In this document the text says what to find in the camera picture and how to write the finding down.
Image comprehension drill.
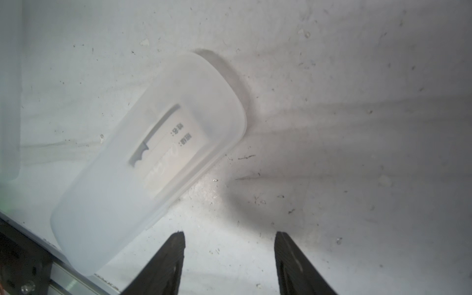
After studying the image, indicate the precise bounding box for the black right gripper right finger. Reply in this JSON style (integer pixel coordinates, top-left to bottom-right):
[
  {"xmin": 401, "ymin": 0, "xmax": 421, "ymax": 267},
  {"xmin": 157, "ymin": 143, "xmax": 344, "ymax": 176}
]
[{"xmin": 274, "ymin": 231, "xmax": 337, "ymax": 295}]

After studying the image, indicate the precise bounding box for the clear pencil case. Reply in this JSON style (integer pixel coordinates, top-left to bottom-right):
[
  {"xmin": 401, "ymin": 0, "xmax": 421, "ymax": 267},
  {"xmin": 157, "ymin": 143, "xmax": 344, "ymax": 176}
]
[
  {"xmin": 1, "ymin": 1, "xmax": 22, "ymax": 182},
  {"xmin": 50, "ymin": 52, "xmax": 247, "ymax": 276}
]

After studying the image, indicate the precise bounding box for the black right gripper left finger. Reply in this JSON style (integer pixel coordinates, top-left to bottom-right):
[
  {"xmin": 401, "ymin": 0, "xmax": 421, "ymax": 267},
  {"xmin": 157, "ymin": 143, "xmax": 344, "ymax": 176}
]
[{"xmin": 121, "ymin": 232, "xmax": 186, "ymax": 295}]

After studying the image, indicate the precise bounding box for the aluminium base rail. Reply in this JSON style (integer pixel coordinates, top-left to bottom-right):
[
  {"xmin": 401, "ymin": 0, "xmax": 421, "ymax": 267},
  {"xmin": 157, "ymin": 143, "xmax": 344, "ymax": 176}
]
[{"xmin": 1, "ymin": 216, "xmax": 120, "ymax": 295}]

